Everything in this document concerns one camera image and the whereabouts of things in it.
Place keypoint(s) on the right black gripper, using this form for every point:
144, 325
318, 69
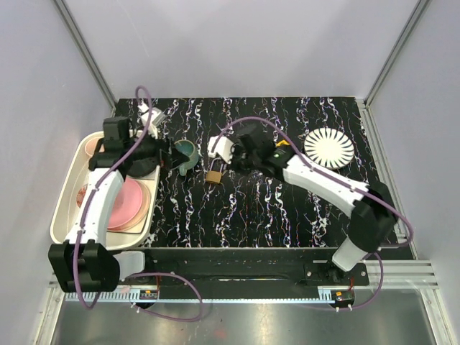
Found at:
236, 149

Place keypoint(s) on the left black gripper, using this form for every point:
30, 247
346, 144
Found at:
169, 157

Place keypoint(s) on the yellow padlock black shackle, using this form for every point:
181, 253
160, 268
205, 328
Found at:
282, 143

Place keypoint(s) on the brass padlock silver shackle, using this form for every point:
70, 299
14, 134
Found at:
215, 171

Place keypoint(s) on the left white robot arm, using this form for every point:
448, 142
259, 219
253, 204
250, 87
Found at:
82, 263

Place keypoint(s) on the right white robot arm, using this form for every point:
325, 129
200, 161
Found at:
367, 206

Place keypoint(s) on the green ceramic mug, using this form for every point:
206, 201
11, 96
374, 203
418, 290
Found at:
188, 149

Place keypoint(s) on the black bowl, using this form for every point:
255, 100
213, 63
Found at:
142, 168

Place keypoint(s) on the pink plate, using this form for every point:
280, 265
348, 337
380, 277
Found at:
130, 207

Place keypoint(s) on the blue striped white plate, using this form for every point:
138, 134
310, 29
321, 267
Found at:
329, 148

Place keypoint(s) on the pink plastic cup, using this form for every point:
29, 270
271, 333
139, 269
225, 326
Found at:
91, 146

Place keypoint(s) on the cream plastic tray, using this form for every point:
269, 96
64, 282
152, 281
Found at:
67, 210

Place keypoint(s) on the red patterned bowl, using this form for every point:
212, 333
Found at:
81, 195

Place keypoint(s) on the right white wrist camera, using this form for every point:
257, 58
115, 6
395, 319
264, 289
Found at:
220, 148

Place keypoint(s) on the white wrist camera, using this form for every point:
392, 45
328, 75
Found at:
220, 148
151, 122

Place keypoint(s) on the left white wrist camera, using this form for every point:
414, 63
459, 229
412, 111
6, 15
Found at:
151, 122

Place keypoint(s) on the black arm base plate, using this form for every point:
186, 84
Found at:
244, 273

